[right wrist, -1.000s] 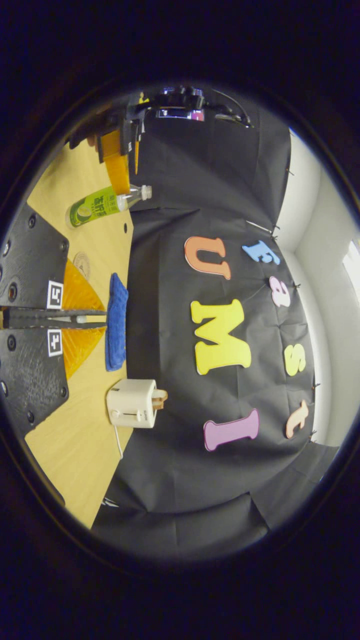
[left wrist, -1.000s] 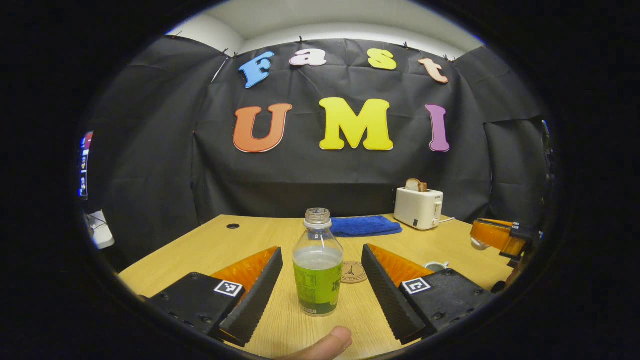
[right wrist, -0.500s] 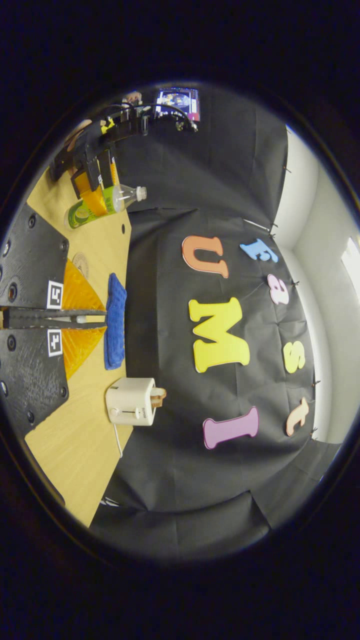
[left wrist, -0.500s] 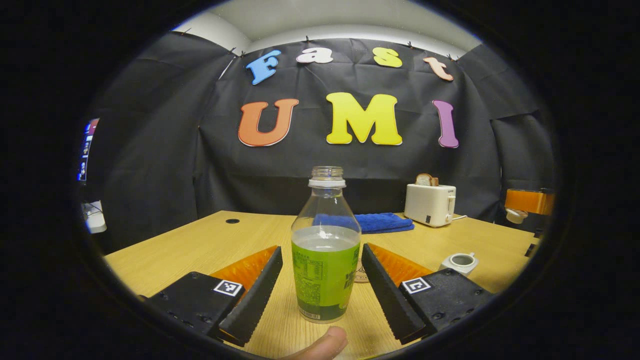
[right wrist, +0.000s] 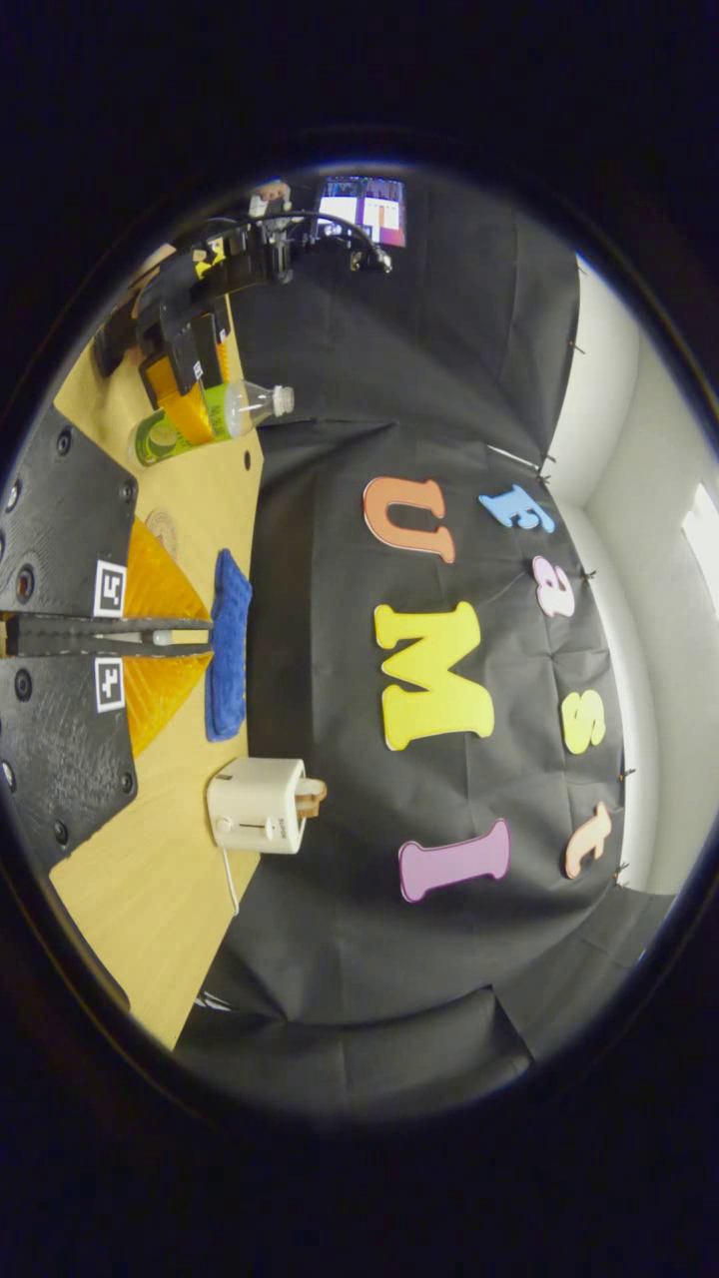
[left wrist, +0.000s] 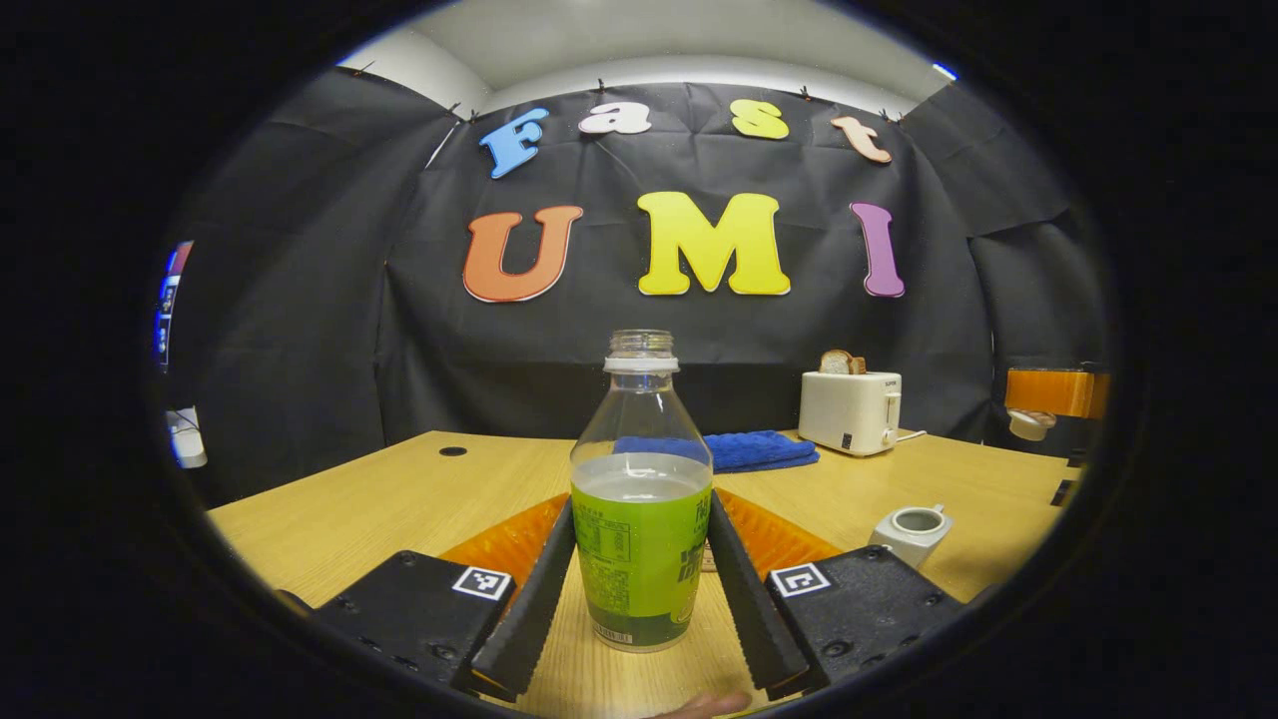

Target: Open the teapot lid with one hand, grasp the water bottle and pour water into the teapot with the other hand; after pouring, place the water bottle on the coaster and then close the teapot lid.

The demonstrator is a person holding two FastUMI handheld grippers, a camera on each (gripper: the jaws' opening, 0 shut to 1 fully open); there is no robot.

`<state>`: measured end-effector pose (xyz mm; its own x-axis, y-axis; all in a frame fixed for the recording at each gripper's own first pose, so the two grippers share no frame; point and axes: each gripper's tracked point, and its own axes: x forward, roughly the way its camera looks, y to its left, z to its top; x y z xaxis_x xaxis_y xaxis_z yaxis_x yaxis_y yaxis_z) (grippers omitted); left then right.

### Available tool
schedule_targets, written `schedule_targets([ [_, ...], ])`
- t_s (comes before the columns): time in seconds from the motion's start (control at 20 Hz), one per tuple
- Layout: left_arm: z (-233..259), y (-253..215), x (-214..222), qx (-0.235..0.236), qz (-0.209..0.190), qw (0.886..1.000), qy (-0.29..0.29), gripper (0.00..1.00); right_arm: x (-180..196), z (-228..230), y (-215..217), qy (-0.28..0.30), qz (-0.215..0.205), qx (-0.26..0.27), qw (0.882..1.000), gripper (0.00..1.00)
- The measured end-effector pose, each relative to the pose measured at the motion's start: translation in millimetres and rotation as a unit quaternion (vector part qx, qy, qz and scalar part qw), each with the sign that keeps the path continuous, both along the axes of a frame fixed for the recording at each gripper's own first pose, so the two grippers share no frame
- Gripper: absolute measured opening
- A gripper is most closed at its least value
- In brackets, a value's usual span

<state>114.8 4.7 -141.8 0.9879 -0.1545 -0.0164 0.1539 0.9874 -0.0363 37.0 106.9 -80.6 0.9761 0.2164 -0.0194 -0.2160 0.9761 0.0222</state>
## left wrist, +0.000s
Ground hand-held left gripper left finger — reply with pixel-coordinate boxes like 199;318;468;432
312;493;578;703

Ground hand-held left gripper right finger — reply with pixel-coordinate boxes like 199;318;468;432
706;487;965;700

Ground green label water bottle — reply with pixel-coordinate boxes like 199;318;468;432
570;330;714;654

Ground white teacup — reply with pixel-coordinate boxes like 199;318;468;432
869;504;955;571

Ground blue towel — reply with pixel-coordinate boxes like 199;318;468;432
614;430;821;474

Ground white toaster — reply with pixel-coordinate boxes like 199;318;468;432
799;370;904;458

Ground black backdrop cloth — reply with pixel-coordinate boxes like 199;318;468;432
160;68;1109;505

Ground white side table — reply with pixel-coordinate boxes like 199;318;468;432
166;406;209;470

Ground computer monitor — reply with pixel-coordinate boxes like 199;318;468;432
154;241;195;371

